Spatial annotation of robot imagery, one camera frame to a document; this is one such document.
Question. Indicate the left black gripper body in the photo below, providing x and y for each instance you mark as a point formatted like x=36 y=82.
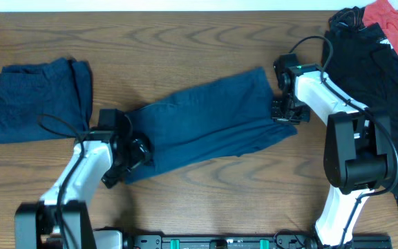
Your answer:
x=115 y=173

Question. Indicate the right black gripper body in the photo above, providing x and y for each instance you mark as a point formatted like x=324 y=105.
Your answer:
x=285 y=113

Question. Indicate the navy blue denim shorts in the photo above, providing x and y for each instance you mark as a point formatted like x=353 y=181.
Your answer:
x=228 y=117

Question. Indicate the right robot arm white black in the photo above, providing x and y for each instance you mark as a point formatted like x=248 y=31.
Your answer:
x=359 y=155

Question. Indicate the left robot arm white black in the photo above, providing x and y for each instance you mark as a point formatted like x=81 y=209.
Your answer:
x=106 y=154

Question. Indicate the black garment pile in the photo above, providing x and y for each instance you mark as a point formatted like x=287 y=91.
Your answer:
x=363 y=64

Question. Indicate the folded navy blue shorts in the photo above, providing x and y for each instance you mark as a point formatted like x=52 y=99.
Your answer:
x=63 y=88

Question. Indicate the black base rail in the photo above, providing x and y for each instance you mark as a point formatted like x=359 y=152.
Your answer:
x=219 y=242

